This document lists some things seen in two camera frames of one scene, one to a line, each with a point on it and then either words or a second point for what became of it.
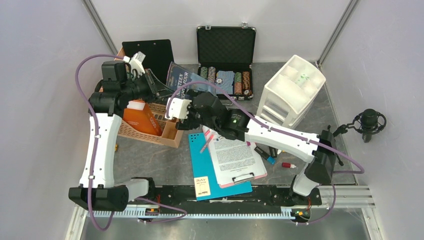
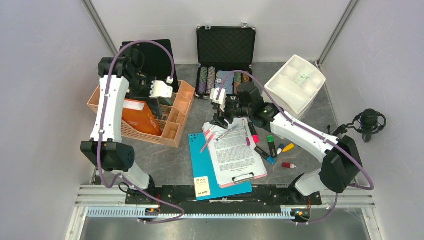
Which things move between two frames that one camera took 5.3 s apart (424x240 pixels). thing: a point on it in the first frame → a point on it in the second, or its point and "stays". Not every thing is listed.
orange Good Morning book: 143,119 stays
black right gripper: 185,124 → 220,122
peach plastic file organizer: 171,135 stays
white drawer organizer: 288,94 stays
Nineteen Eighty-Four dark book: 177,77 → 154,104
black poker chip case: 225,54 stays
